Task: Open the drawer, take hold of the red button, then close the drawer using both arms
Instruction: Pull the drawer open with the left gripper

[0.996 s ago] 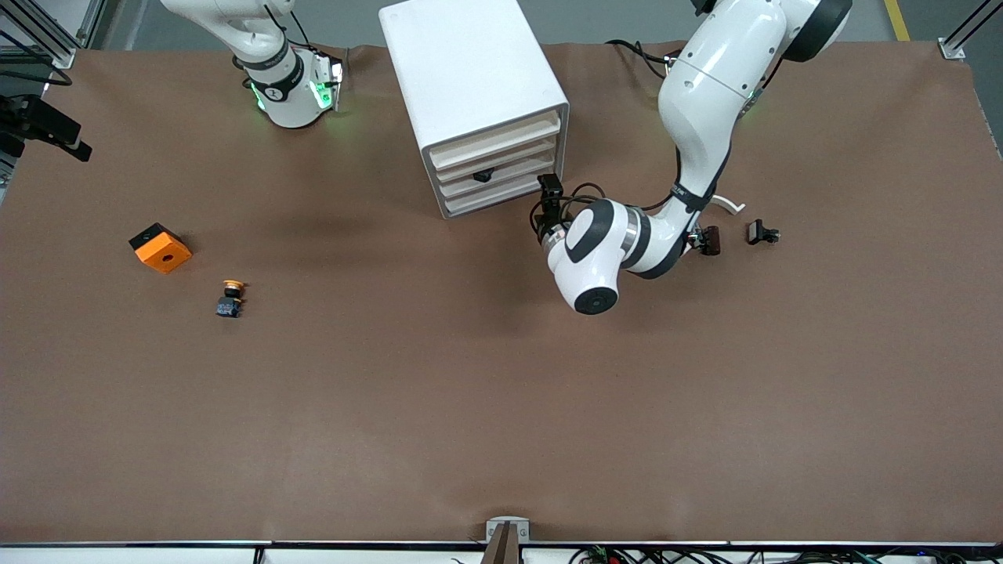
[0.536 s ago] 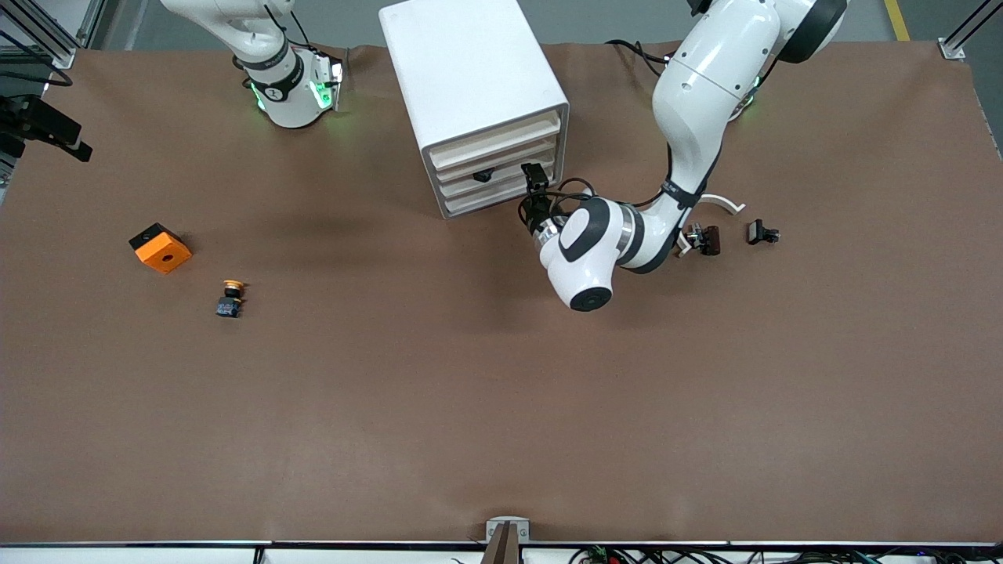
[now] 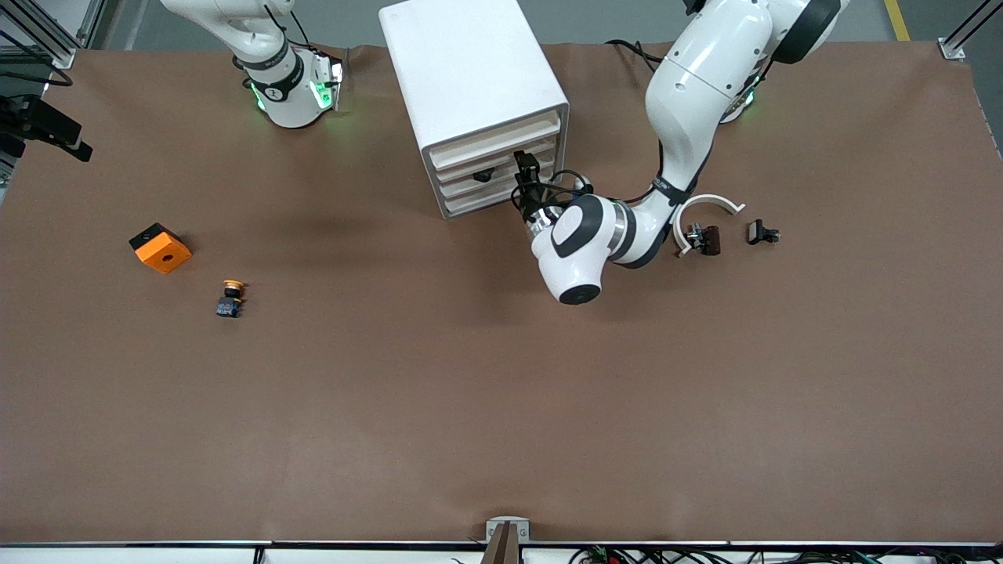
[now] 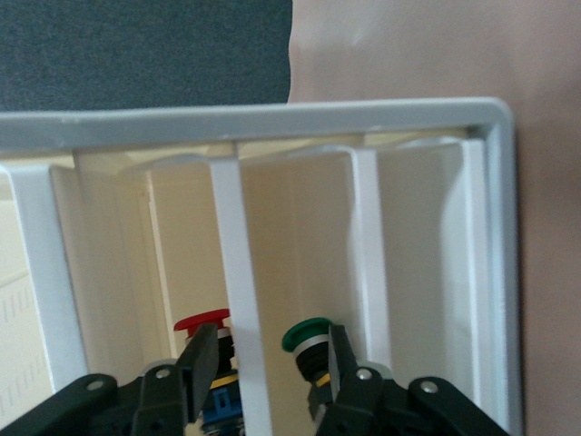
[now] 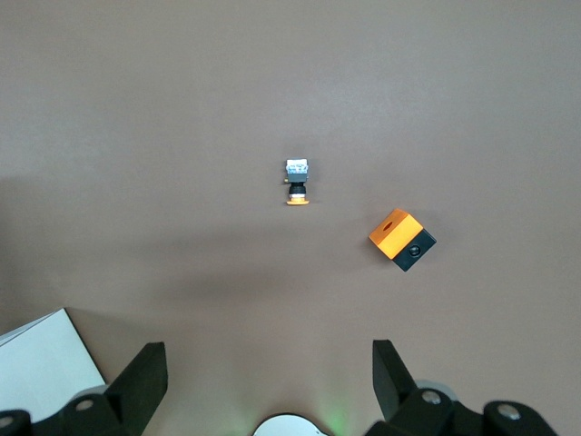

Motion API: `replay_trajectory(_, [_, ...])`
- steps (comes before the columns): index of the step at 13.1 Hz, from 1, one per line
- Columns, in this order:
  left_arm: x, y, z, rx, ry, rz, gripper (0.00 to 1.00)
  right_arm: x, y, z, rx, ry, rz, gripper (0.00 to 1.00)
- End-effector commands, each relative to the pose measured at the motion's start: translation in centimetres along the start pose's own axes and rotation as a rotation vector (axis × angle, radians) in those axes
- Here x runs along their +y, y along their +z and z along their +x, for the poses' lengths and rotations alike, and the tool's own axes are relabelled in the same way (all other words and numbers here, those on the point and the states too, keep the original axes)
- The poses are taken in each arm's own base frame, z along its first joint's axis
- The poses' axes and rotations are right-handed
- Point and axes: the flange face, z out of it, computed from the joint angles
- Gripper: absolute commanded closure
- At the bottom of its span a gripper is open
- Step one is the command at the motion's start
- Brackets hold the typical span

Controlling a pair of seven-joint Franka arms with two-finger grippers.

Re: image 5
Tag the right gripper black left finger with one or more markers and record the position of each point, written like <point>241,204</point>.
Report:
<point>145,370</point>

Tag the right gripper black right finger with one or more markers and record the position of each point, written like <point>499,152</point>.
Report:
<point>392,370</point>

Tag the white drawer cabinet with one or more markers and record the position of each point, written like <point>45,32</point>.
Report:
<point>41,359</point>

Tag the red mushroom push button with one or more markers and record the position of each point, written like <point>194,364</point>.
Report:
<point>297,186</point>

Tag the orange and black box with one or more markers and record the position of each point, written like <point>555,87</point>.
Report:
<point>395,234</point>

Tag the brown table cover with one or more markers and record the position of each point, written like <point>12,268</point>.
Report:
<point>290,113</point>

